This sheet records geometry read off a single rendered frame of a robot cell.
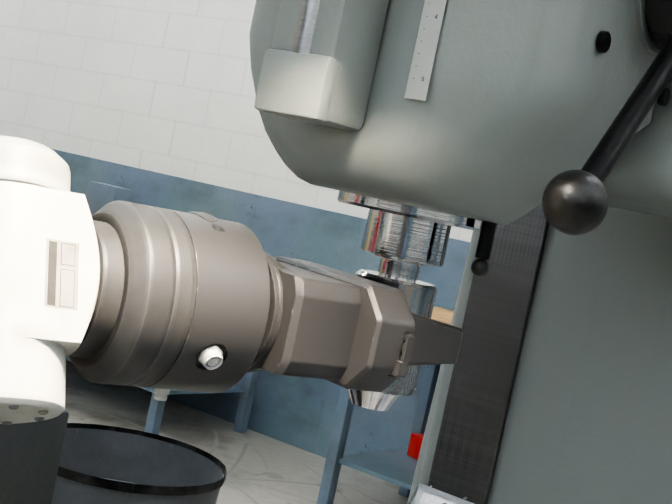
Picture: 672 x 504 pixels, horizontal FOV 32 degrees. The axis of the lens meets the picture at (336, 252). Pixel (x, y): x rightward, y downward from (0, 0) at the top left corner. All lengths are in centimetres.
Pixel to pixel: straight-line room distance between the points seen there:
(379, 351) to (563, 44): 17
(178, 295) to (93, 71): 664
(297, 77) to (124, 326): 14
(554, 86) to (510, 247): 47
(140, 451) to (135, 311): 241
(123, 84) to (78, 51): 46
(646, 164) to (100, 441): 234
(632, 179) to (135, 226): 31
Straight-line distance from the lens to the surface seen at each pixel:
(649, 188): 71
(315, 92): 54
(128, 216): 55
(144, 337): 53
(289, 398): 595
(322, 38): 55
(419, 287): 64
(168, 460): 292
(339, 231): 580
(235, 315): 55
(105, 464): 294
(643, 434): 99
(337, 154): 58
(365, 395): 65
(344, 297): 59
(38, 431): 95
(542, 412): 102
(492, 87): 56
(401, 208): 61
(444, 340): 65
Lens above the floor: 131
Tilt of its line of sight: 3 degrees down
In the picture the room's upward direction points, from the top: 12 degrees clockwise
